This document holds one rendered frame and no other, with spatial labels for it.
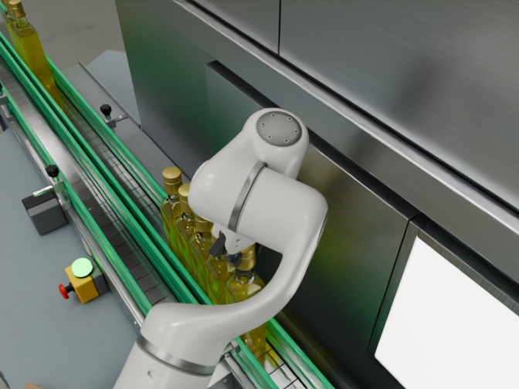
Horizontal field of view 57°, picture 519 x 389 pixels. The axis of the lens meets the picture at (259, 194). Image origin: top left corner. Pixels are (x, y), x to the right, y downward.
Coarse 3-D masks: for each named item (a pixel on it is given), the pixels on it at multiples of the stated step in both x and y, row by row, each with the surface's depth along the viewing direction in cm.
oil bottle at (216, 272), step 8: (208, 256) 85; (208, 264) 84; (216, 264) 82; (224, 264) 82; (208, 272) 86; (216, 272) 82; (224, 272) 82; (232, 272) 83; (208, 280) 88; (216, 280) 83; (224, 280) 83; (208, 288) 90; (216, 288) 85; (224, 288) 84; (216, 296) 88; (224, 296) 86; (216, 304) 90; (224, 304) 88
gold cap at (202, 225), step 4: (196, 216) 81; (196, 220) 82; (200, 220) 82; (204, 220) 81; (196, 224) 83; (200, 224) 82; (204, 224) 82; (208, 224) 82; (212, 224) 83; (196, 228) 84; (200, 228) 83; (204, 228) 83; (208, 228) 83; (204, 232) 84; (208, 232) 84
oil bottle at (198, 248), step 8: (192, 240) 87; (200, 240) 86; (192, 248) 88; (200, 248) 86; (208, 248) 85; (192, 256) 90; (200, 256) 86; (192, 264) 93; (200, 264) 88; (200, 272) 91; (200, 280) 93; (208, 296) 94
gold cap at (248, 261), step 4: (248, 248) 74; (252, 248) 74; (240, 252) 73; (244, 252) 73; (248, 252) 73; (252, 252) 74; (244, 256) 74; (248, 256) 74; (252, 256) 74; (244, 260) 74; (248, 260) 75; (252, 260) 75; (240, 264) 75; (244, 264) 75; (248, 264) 75; (252, 264) 76; (240, 268) 76; (244, 268) 76; (248, 268) 76; (252, 268) 76
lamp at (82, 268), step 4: (76, 260) 113; (80, 260) 113; (84, 260) 113; (88, 260) 113; (76, 264) 112; (80, 264) 112; (84, 264) 112; (88, 264) 112; (72, 268) 112; (76, 268) 111; (80, 268) 111; (84, 268) 111; (88, 268) 112; (92, 268) 114; (76, 272) 111; (80, 272) 111; (84, 272) 112; (88, 272) 112; (76, 276) 112; (80, 276) 112; (84, 276) 112
